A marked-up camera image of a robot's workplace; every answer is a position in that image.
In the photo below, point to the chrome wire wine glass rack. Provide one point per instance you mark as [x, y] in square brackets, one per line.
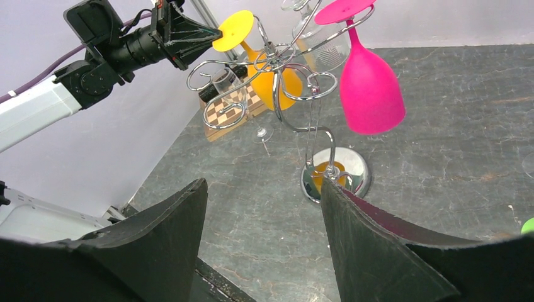
[343, 165]

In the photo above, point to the green plastic wine glass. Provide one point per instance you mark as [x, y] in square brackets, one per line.
[528, 226]

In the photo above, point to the clear ribbed flute glass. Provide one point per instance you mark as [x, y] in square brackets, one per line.
[528, 165]

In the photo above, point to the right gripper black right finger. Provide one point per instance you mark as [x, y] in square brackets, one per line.
[372, 259]

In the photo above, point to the pink plastic wine glass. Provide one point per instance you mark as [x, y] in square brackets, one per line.
[369, 91]

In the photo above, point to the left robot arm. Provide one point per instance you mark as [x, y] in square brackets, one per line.
[114, 51]

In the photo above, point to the clear tumbler wine glass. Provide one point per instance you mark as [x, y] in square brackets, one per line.
[308, 34]

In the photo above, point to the orange plastic wine glass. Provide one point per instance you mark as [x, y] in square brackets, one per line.
[235, 29]

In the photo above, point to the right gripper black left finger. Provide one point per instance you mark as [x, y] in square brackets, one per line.
[154, 251]

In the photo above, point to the wooden chessboard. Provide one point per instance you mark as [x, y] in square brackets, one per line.
[220, 114]

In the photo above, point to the clear round wine glass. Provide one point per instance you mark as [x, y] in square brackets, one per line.
[225, 80]

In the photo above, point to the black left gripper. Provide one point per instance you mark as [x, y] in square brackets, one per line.
[167, 17]

